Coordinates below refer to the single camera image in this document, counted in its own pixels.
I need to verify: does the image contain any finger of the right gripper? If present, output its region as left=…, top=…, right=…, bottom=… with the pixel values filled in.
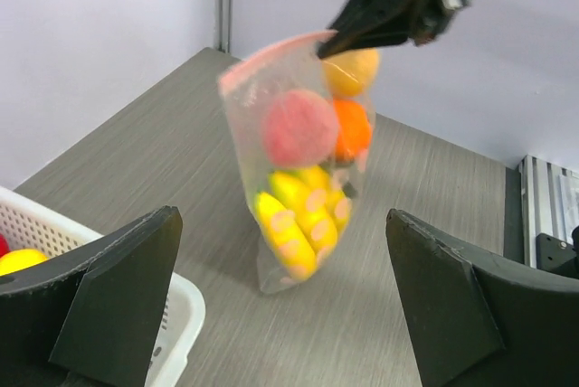
left=330, top=0, right=407, bottom=33
left=314, top=29, right=415, bottom=61

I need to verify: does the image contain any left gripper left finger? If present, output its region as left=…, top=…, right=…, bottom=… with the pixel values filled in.
left=1, top=206, right=183, bottom=386

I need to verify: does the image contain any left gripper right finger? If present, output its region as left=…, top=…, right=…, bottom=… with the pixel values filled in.
left=385, top=209, right=578, bottom=386

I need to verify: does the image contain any small yellow pepper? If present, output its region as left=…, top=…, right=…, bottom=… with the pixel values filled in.
left=322, top=48, right=381, bottom=98

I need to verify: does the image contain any orange fruit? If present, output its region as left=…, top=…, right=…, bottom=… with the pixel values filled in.
left=333, top=99, right=372, bottom=162

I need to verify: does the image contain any clear pink zip top bag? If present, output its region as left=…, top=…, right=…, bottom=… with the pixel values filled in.
left=218, top=31, right=381, bottom=294

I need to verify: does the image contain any pink peach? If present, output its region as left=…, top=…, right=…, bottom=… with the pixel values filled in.
left=261, top=89, right=338, bottom=168

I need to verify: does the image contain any yellow banana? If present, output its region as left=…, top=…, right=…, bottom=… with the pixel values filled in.
left=252, top=165, right=353, bottom=285

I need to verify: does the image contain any yellow pear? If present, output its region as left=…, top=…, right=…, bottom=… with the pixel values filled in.
left=0, top=249, right=48, bottom=276

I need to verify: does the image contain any red apple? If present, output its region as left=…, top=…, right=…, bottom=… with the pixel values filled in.
left=0, top=234, right=10, bottom=257

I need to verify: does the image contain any white plastic fruit basket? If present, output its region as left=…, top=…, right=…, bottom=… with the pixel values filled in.
left=1, top=189, right=205, bottom=386

